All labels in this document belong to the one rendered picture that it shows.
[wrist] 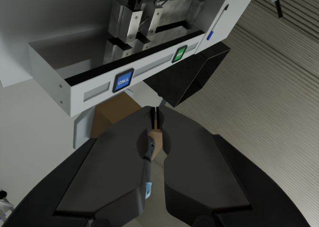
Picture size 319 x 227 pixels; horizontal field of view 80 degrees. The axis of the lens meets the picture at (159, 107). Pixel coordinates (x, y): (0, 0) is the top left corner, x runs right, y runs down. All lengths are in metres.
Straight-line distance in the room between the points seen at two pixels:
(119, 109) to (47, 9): 0.46
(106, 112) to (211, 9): 0.53
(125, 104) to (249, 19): 2.75
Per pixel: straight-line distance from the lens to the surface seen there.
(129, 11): 0.47
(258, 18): 3.30
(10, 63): 0.49
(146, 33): 0.56
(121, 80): 0.47
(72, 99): 0.41
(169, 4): 0.63
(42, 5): 0.45
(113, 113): 0.78
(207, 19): 0.77
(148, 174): 0.76
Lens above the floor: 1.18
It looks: 13 degrees down
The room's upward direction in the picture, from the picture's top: 132 degrees clockwise
